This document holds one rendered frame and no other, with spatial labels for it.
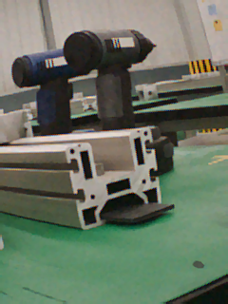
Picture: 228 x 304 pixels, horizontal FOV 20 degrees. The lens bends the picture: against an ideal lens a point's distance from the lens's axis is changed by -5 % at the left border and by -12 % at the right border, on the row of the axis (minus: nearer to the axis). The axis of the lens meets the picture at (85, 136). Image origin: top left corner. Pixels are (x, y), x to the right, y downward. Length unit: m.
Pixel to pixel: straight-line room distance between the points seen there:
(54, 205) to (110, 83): 0.26
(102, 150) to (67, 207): 0.09
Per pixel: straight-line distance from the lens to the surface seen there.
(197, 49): 9.22
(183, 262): 0.46
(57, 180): 0.69
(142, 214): 0.64
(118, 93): 0.92
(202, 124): 2.73
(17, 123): 0.99
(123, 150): 0.71
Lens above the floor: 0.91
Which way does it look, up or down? 4 degrees down
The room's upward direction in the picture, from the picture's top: 11 degrees counter-clockwise
